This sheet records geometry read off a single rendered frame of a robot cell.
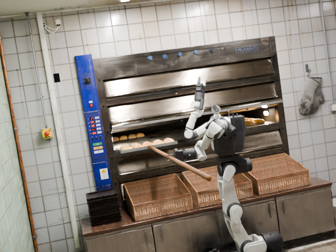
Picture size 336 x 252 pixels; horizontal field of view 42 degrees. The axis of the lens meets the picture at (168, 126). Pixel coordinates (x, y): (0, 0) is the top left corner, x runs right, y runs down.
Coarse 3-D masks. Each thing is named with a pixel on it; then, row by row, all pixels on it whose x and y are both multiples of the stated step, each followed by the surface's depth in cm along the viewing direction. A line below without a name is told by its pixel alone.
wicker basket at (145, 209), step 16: (160, 176) 443; (176, 176) 444; (128, 192) 416; (144, 192) 436; (160, 192) 440; (176, 192) 442; (128, 208) 425; (144, 208) 393; (160, 208) 397; (176, 208) 400; (192, 208) 404
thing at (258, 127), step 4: (264, 124) 472; (268, 124) 469; (272, 124) 470; (276, 124) 471; (248, 128) 465; (252, 128) 466; (256, 128) 467; (260, 128) 468; (264, 128) 469; (176, 140) 448; (180, 140) 449; (184, 140) 450; (188, 140) 451; (192, 140) 452; (172, 144) 448; (116, 152) 435
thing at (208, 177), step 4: (152, 148) 390; (156, 148) 381; (160, 152) 357; (164, 152) 350; (164, 156) 342; (168, 156) 329; (172, 160) 316; (176, 160) 305; (180, 164) 293; (184, 164) 284; (188, 168) 274; (192, 168) 266; (196, 172) 257; (200, 172) 251; (200, 176) 251; (204, 176) 242; (208, 176) 238; (208, 180) 238
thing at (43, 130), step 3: (42, 129) 412; (45, 129) 413; (48, 129) 413; (51, 129) 414; (42, 132) 412; (51, 132) 414; (42, 135) 412; (45, 135) 413; (48, 135) 413; (51, 135) 414; (42, 138) 413; (45, 138) 413
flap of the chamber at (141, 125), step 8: (256, 104) 450; (264, 104) 451; (272, 104) 460; (208, 112) 439; (224, 112) 450; (160, 120) 429; (168, 120) 430; (176, 120) 441; (184, 120) 452; (112, 128) 419; (120, 128) 422; (128, 128) 432; (136, 128) 443
